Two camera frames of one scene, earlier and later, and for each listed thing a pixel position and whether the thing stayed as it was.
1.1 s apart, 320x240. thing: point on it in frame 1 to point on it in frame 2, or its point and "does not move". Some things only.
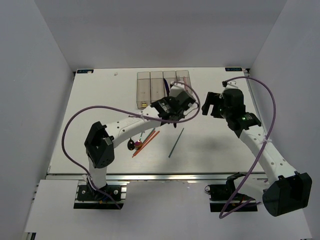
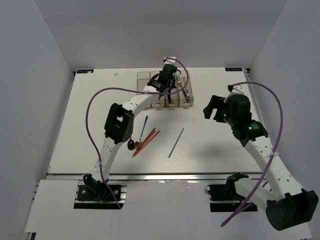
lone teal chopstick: x=176 y=143 does not move
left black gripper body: x=179 y=116 to x=172 y=84
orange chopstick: x=137 y=150 does not move
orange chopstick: x=144 y=145 does not move
